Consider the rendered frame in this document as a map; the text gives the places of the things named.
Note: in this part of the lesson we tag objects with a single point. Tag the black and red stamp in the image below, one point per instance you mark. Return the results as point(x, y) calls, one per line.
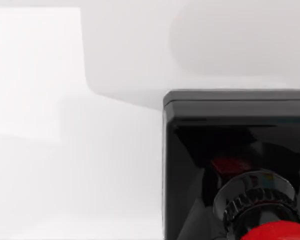
point(190, 140)

